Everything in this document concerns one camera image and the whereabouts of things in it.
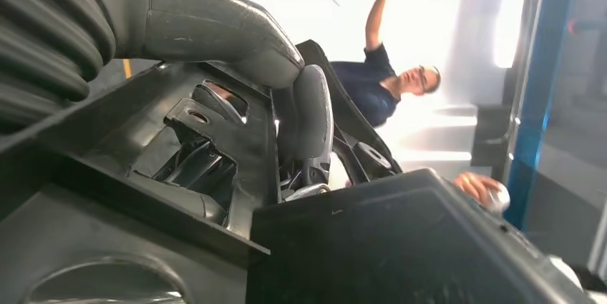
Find person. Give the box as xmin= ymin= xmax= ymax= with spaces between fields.
xmin=329 ymin=0 xmax=443 ymax=128

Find blue metal shelf rack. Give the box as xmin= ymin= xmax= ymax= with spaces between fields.
xmin=503 ymin=0 xmax=585 ymax=231

